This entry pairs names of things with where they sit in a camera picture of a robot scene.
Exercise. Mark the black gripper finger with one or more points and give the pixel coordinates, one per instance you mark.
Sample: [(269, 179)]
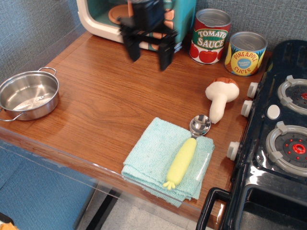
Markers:
[(133, 48), (165, 54)]

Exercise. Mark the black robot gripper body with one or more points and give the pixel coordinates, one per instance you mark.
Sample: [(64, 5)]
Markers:
[(147, 24)]

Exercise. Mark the white plush mushroom toy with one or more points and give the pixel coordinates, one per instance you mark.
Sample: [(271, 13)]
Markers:
[(221, 91)]

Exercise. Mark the teal toy microwave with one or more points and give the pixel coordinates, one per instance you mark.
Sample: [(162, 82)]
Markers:
[(99, 17)]

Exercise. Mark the tomato sauce can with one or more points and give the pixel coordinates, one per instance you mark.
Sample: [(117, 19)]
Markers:
[(211, 29)]

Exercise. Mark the pineapple slices can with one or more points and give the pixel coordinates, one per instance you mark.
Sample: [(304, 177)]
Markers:
[(245, 53)]

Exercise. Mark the stainless steel pot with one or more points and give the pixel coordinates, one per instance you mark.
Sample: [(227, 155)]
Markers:
[(29, 95)]

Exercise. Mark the light blue folded cloth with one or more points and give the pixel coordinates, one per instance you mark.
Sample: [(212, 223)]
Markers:
[(148, 163)]

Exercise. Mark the black toy stove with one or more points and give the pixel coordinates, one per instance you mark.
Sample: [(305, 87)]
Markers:
[(269, 179)]

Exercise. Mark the orange plush toy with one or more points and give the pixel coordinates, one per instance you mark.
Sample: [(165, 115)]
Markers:
[(8, 226)]

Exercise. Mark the spoon with yellow handle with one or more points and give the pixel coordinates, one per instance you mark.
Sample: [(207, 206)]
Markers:
[(199, 126)]

